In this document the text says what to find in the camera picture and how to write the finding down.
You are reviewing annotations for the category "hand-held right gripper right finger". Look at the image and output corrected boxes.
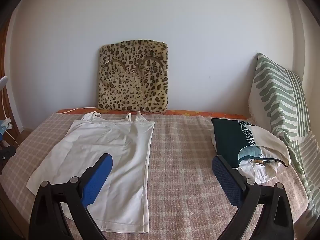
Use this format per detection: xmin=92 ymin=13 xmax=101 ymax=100
xmin=212 ymin=155 xmax=294 ymax=240

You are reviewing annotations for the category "green striped pillow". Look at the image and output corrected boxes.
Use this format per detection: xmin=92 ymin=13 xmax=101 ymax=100
xmin=249 ymin=52 xmax=320 ymax=223

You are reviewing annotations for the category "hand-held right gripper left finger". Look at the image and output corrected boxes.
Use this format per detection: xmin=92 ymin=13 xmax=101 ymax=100
xmin=29 ymin=153 xmax=113 ymax=240

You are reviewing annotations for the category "white crumpled garment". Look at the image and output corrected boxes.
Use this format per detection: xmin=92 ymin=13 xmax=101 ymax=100
xmin=237 ymin=159 xmax=279 ymax=185

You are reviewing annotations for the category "leopard print cushion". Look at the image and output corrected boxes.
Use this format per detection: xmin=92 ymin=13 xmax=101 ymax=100
xmin=97 ymin=39 xmax=169 ymax=113

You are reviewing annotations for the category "white camisole top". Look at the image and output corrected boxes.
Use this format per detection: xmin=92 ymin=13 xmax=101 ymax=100
xmin=26 ymin=110 xmax=155 ymax=233

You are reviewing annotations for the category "white cable with clip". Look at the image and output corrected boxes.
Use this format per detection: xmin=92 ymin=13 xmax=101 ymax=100
xmin=0 ymin=76 xmax=18 ymax=146

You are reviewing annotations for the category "plaid blanket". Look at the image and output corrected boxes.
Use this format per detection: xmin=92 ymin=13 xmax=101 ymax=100
xmin=0 ymin=111 xmax=310 ymax=240

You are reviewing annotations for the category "orange floral bed sheet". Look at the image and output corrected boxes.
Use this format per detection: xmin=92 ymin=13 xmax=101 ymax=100
xmin=55 ymin=108 xmax=250 ymax=120

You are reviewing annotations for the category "black device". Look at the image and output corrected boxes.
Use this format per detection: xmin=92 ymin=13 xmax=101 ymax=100
xmin=0 ymin=145 xmax=16 ymax=176

